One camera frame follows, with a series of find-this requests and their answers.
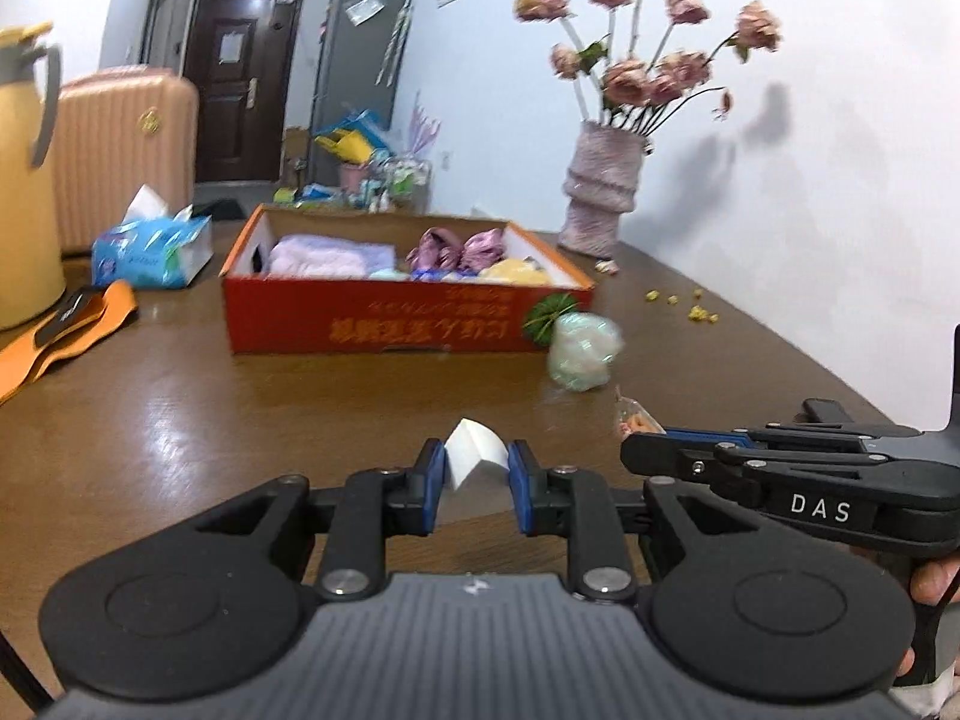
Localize dark brown door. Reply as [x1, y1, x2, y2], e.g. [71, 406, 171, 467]
[183, 0, 305, 185]

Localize pile of assorted packets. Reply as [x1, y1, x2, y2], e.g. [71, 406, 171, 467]
[273, 109, 436, 215]

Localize lavender plush toy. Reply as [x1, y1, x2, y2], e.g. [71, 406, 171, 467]
[268, 234, 397, 281]

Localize red cardboard box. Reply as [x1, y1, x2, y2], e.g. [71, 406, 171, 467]
[219, 202, 597, 356]

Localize person's right forearm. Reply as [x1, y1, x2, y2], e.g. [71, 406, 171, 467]
[909, 664, 960, 720]

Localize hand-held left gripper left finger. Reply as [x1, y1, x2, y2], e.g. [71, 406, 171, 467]
[191, 436, 451, 602]

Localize pink plush toy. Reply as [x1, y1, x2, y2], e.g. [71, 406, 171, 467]
[407, 227, 463, 275]
[460, 227, 508, 275]

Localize pink suitcase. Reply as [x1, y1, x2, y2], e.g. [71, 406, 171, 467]
[54, 66, 201, 256]

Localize grey metal cabinet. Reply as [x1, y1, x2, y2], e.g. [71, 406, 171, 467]
[309, 0, 414, 134]

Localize white paper card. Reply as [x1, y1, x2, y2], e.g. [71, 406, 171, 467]
[443, 418, 508, 493]

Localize yellow thermos jug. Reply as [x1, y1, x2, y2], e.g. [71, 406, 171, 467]
[0, 21, 70, 332]

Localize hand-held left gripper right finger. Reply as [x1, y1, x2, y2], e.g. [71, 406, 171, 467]
[506, 438, 755, 605]

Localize pale green mesh ball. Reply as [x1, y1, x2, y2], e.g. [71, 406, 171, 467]
[545, 312, 626, 393]

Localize yellow plush toy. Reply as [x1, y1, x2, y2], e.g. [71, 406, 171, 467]
[476, 257, 557, 288]

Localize person's right hand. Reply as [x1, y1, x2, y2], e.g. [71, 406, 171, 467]
[896, 556, 960, 685]

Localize pink knitted vase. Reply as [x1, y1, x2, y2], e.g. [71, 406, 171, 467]
[558, 120, 650, 257]

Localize orange waist belt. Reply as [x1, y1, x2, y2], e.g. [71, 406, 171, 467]
[0, 280, 140, 407]

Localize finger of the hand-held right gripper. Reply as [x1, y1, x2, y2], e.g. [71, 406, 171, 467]
[620, 432, 722, 482]
[663, 426, 752, 443]

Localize blue tissue pack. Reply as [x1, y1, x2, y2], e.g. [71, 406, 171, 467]
[91, 184, 214, 291]

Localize clear snack packet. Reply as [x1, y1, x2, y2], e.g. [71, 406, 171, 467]
[613, 385, 668, 440]

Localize scattered yellow petals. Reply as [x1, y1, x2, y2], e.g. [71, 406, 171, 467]
[645, 286, 721, 324]

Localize pink artificial flowers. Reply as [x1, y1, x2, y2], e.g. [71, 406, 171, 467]
[513, 0, 785, 140]

